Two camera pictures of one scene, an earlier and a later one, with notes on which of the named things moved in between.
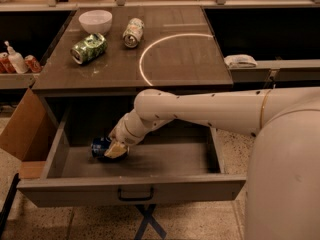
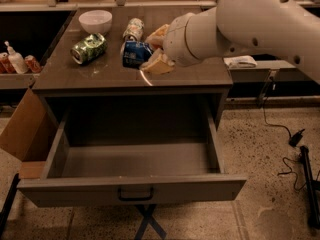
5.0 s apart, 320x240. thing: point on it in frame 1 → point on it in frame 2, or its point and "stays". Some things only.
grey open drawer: x=181 y=162 stays
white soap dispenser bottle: x=17 y=60 stays
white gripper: x=121 y=136 → x=177 y=41
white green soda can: x=132 y=32 stays
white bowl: x=96 y=22 stays
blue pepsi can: x=99 y=147 → x=135 y=53
